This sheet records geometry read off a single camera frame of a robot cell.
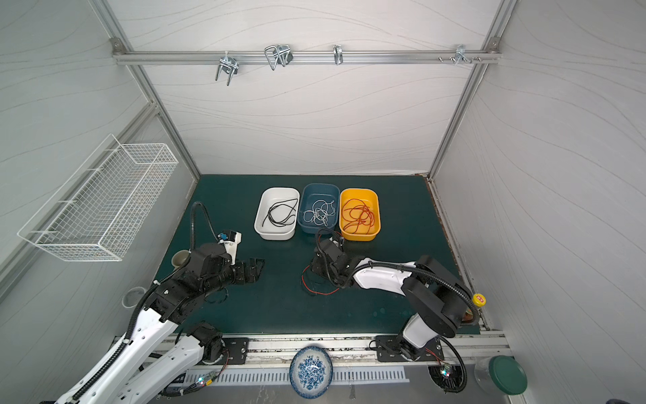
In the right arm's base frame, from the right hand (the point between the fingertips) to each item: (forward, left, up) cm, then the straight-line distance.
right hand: (316, 258), depth 88 cm
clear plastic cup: (-22, +42, +21) cm, 52 cm away
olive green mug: (-2, +50, -1) cm, 50 cm away
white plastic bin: (+28, +23, 0) cm, 36 cm away
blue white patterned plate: (-33, -1, -4) cm, 33 cm away
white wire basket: (-4, +58, +28) cm, 65 cm away
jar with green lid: (-32, -50, +5) cm, 59 cm away
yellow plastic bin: (+30, -21, -2) cm, 37 cm away
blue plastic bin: (+32, +5, -1) cm, 32 cm away
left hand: (-7, +17, +12) cm, 22 cm away
